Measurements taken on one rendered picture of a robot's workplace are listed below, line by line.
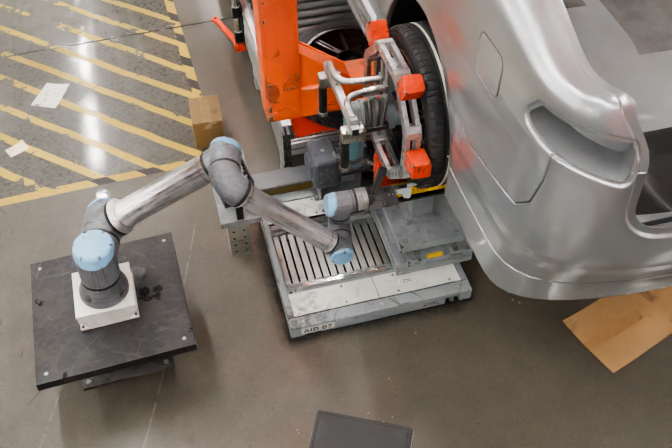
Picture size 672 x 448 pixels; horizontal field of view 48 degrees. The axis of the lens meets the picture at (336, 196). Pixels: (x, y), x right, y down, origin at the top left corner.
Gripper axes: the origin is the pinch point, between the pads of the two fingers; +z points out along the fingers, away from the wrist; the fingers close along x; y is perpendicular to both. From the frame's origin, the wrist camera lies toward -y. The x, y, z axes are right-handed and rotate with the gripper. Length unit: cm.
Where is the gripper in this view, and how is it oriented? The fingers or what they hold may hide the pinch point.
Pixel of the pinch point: (413, 183)
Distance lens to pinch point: 308.5
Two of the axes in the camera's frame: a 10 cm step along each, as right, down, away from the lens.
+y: 1.8, 9.8, 0.4
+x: 1.8, 0.1, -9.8
